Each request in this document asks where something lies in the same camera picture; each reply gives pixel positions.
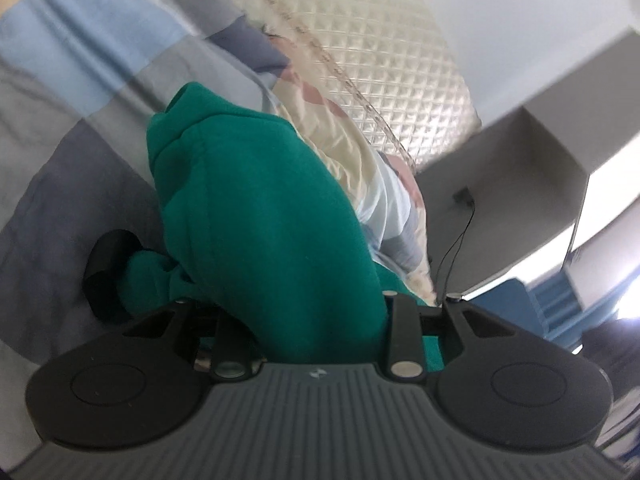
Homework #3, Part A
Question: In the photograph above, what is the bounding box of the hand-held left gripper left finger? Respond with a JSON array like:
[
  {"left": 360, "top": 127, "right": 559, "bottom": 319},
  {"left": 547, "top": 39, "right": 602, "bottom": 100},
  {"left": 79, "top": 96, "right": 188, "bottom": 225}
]
[{"left": 122, "top": 300, "right": 263, "bottom": 381}]

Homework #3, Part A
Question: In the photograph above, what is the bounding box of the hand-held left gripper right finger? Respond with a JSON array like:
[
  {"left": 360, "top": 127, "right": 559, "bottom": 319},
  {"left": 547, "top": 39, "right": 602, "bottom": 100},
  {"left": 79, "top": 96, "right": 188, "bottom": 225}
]
[{"left": 382, "top": 292, "right": 536, "bottom": 381}]

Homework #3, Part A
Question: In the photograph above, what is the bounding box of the green hoodie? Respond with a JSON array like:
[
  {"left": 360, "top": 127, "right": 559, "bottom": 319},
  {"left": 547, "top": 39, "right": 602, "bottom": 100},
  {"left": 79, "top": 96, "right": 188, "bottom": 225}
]
[{"left": 82, "top": 81, "right": 446, "bottom": 373}]

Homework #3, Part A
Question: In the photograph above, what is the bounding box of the blue chair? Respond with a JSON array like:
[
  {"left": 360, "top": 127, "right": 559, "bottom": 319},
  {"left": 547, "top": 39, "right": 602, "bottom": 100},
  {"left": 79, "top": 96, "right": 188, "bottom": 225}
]
[{"left": 470, "top": 270, "right": 591, "bottom": 356}]

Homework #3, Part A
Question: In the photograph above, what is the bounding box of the grey bedside cabinet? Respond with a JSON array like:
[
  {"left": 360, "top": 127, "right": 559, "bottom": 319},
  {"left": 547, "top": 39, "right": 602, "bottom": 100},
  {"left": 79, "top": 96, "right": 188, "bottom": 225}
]
[{"left": 417, "top": 25, "right": 640, "bottom": 306}]

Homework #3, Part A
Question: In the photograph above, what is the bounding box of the cream quilted headboard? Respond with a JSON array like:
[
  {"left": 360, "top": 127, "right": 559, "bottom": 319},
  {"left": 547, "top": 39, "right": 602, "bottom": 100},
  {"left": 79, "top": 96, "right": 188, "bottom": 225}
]
[{"left": 150, "top": 0, "right": 483, "bottom": 173}]

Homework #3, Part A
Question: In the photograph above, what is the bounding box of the patchwork duvet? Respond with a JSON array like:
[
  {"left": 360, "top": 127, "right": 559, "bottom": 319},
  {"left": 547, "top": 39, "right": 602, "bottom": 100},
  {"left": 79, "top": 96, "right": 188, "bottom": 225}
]
[{"left": 0, "top": 0, "right": 436, "bottom": 461}]

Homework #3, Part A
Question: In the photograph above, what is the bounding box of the black cable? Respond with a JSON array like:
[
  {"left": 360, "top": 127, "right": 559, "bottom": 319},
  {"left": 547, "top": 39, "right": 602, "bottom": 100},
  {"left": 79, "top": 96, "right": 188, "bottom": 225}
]
[{"left": 434, "top": 187, "right": 477, "bottom": 306}]

